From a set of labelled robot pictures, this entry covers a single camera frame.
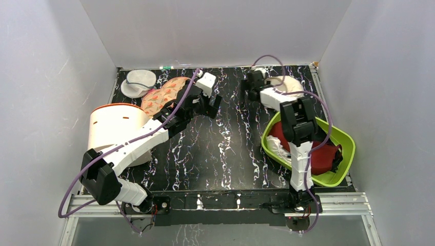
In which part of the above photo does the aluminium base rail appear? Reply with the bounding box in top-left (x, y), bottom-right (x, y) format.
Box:
top-left (60, 190), bottom-right (381, 245)

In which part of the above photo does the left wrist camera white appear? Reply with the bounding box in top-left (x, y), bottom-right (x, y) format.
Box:
top-left (195, 72), bottom-right (216, 97)

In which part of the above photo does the white lace garment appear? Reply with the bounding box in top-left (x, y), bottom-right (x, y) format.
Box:
top-left (266, 135), bottom-right (291, 167)

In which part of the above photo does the white mesh laundry bag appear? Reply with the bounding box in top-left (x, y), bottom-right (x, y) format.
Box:
top-left (260, 76), bottom-right (304, 108)

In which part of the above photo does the purple cable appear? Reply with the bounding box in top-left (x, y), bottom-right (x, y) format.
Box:
top-left (251, 55), bottom-right (332, 234)
top-left (57, 68), bottom-right (202, 219)

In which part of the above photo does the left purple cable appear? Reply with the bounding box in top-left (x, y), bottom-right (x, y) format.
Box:
top-left (57, 68), bottom-right (202, 219)

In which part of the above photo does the floral mesh laundry bag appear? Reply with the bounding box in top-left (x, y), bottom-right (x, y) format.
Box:
top-left (141, 77), bottom-right (189, 118)

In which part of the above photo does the green plastic basin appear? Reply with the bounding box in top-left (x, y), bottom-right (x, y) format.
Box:
top-left (261, 113), bottom-right (356, 187)

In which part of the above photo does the small white grey-trimmed laundry bag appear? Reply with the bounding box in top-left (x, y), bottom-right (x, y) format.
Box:
top-left (121, 69), bottom-right (156, 99)

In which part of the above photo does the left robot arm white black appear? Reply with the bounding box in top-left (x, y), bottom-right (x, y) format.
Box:
top-left (79, 80), bottom-right (222, 213)

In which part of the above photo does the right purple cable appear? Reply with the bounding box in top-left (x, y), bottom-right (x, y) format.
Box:
top-left (251, 55), bottom-right (332, 234)

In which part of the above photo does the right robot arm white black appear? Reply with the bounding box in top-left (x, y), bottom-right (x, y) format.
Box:
top-left (241, 69), bottom-right (320, 212)

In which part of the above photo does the red garment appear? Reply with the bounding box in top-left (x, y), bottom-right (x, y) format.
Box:
top-left (268, 121), bottom-right (343, 175)

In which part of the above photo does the white cylindrical basket orange rim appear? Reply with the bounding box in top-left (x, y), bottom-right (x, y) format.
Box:
top-left (87, 103), bottom-right (150, 152)

